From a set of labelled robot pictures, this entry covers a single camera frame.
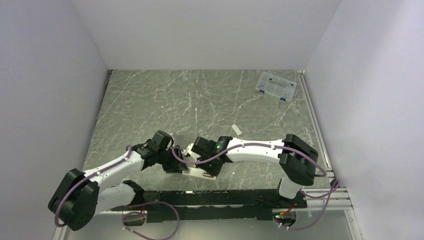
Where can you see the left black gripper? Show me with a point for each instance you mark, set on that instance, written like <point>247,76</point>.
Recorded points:
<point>175,166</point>

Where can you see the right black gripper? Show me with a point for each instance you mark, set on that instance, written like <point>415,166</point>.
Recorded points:
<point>214,172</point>

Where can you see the white remote control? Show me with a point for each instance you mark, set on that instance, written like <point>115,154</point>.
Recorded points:
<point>199,173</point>

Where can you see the white battery compartment cover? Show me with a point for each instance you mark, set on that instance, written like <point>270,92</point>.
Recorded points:
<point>236,129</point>

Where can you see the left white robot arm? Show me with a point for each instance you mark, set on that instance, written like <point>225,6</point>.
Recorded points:
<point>83,194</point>

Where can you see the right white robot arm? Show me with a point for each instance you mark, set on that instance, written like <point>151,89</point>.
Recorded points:
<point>298,160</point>

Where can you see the clear plastic organizer box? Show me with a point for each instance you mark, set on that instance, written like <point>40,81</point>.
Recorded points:
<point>279,87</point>

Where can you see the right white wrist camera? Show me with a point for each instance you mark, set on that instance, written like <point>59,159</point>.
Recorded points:
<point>190,153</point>

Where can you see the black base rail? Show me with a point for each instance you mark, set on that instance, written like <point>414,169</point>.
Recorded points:
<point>259,204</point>

